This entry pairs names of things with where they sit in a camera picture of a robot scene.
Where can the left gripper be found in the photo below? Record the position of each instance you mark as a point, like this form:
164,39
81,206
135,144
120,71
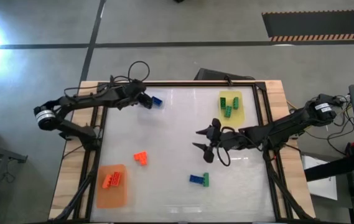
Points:
131,93

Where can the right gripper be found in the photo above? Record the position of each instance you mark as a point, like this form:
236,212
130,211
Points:
218,140

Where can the blue toy building block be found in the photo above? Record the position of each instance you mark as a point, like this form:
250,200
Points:
197,179
157,101

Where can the green toy building block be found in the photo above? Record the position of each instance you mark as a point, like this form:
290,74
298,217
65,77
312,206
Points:
228,111
206,180
223,103
235,103

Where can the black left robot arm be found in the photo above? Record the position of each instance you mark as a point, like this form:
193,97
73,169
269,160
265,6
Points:
89,99

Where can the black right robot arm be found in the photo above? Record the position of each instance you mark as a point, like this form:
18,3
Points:
276,130

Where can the yellow plastic bin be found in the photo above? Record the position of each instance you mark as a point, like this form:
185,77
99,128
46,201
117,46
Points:
240,116

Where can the black case behind table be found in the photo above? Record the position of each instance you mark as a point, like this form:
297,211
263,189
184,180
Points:
214,75

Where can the white glossy table sheet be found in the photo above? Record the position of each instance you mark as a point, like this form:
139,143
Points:
164,202

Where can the orange plastic bin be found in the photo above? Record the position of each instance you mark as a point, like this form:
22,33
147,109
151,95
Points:
114,196

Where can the white paper sheet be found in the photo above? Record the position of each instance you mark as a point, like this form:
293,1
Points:
323,186

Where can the black bar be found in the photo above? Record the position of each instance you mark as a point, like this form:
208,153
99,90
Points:
332,168

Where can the black hazard-striped floor mat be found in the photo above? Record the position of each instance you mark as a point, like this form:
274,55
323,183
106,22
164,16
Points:
319,25

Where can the black aluminium rig frame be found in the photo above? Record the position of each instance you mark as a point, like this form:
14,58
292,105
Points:
179,84

